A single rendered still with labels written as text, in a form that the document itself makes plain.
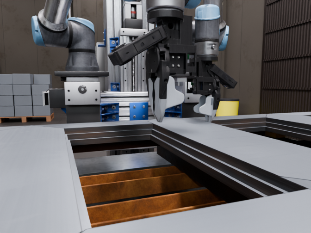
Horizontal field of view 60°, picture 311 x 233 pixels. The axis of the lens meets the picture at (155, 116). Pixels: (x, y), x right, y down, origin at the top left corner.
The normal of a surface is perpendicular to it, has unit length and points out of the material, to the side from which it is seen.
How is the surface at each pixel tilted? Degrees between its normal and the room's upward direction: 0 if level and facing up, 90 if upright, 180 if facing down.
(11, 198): 0
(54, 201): 0
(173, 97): 92
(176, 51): 89
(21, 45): 90
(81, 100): 90
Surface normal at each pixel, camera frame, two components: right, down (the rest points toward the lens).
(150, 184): 0.34, 0.11
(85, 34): 0.59, 0.10
